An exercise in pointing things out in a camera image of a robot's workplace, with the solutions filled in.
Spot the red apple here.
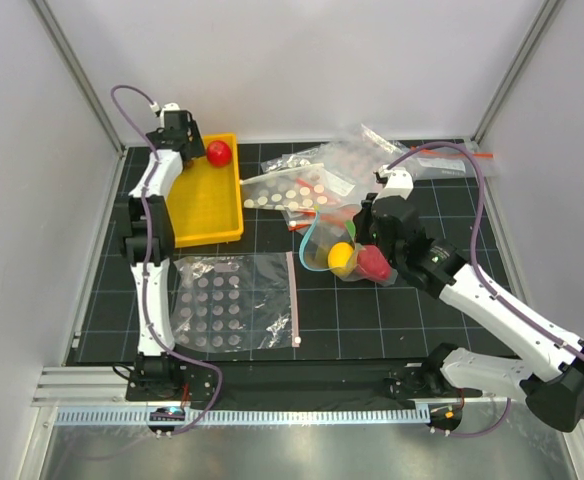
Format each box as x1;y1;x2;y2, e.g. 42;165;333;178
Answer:
206;140;233;168

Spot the red dragon fruit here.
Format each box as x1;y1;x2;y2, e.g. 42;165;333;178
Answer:
356;245;392;283

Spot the blue zipper clear bag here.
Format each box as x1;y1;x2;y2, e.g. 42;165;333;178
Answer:
299;204;398;286

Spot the yellow lemon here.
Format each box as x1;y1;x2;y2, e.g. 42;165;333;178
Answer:
327;242;354;276

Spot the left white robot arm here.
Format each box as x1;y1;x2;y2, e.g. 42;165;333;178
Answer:
115;103;204;400

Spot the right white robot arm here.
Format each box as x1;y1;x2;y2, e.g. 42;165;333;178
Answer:
354;193;584;433

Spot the orange zipper clear bag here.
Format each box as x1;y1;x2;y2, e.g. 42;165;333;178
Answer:
286;207;363;236

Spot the white polka dot bag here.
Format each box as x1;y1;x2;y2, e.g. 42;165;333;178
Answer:
239;163;352;214

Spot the red dotted clear bag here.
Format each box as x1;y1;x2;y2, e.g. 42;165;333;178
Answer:
261;124;408;203

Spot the orange zipper bag far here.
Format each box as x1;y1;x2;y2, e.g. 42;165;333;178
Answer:
403;147;476;180

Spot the pink zipper polka dot bag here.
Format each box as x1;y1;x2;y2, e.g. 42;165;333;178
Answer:
171;252;301;354

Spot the black grid mat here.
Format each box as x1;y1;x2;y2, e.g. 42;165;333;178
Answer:
65;143;513;366

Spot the yellow plastic bin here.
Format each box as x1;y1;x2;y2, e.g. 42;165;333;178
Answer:
167;133;244;248

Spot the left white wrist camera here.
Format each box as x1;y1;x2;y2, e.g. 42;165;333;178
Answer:
150;102;181;118

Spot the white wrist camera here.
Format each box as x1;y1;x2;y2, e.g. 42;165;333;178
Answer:
375;165;414;200
150;102;181;118

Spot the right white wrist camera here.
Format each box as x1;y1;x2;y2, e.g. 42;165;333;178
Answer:
375;165;414;200

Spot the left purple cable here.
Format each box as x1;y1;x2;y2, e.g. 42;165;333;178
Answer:
110;85;225;436

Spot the purple cable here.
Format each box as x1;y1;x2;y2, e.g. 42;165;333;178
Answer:
110;85;225;436
381;142;584;440

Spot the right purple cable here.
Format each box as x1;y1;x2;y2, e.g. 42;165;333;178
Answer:
381;142;584;440

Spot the left aluminium frame post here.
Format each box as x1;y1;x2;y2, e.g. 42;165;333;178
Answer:
28;0;124;155

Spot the aluminium frame post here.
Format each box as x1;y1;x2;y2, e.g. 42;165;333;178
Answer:
28;0;124;155
472;0;565;144

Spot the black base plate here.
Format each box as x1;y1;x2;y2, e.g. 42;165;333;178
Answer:
125;355;481;410

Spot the right aluminium frame post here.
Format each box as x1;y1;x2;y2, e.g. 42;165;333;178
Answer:
472;0;565;144

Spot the slotted cable duct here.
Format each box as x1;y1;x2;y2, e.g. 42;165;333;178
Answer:
55;406;430;428

